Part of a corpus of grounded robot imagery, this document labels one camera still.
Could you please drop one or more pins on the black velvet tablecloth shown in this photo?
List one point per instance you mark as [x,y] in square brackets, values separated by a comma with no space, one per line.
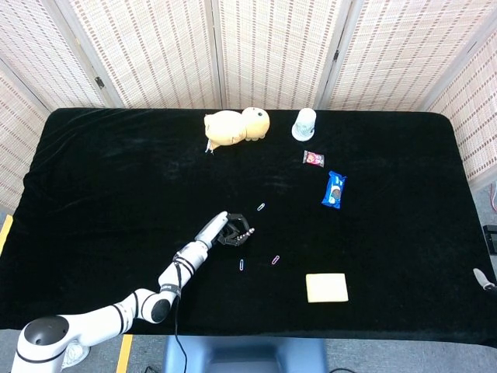
[97,175]

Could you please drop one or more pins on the yellow sticky note pad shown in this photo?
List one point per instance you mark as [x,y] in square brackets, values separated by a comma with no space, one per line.
[327,288]

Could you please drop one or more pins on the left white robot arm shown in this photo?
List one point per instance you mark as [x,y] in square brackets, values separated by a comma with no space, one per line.
[105,314]

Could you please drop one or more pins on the red candy packet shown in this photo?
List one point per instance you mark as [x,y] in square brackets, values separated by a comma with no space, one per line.
[313,158]

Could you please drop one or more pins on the white upturned paper cup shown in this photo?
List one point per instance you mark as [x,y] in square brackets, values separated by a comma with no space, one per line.
[304,126]

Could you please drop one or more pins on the black box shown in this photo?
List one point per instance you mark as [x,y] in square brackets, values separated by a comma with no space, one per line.
[492,239]

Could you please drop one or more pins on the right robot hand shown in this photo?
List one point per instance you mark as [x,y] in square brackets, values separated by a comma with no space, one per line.
[483,280]

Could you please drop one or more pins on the yellow floor tape strip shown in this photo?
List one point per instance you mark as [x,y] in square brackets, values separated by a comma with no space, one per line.
[124,353]
[5,233]

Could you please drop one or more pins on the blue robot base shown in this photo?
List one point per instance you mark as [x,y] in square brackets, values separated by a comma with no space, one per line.
[248,353]

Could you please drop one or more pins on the white sneaker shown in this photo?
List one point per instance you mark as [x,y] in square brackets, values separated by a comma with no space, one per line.
[77,355]

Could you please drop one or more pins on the yellow plush toy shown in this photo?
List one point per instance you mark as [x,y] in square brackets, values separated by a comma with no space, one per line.
[233,126]

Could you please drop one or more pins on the black screen hinge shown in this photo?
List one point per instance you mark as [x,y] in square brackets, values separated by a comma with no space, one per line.
[336,54]
[99,82]

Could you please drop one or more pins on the blue cookie packet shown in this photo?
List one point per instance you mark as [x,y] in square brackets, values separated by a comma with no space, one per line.
[334,190]

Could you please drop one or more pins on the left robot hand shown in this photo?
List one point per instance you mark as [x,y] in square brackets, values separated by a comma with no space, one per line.
[211,229]

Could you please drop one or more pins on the woven folding screen panel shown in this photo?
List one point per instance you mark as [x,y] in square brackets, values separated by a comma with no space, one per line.
[473,116]
[404,50]
[275,50]
[15,136]
[50,50]
[155,50]

